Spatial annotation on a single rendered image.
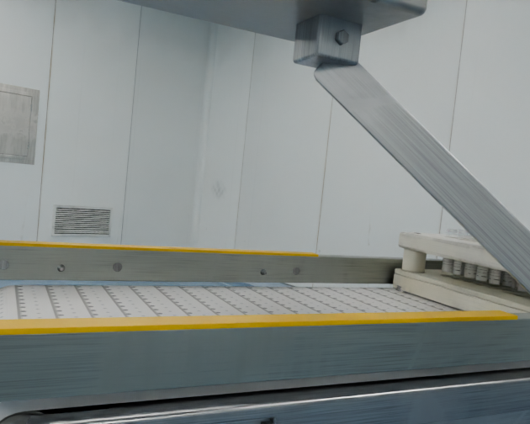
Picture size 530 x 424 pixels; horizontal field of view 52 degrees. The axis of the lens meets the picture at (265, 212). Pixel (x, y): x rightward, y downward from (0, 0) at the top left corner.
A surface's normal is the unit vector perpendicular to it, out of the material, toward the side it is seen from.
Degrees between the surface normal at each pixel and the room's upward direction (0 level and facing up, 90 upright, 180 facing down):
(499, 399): 90
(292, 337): 90
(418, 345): 90
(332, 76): 87
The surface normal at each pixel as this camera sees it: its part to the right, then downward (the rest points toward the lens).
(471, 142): -0.76, -0.04
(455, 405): 0.43, 0.09
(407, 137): -0.13, -0.01
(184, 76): 0.64, 0.11
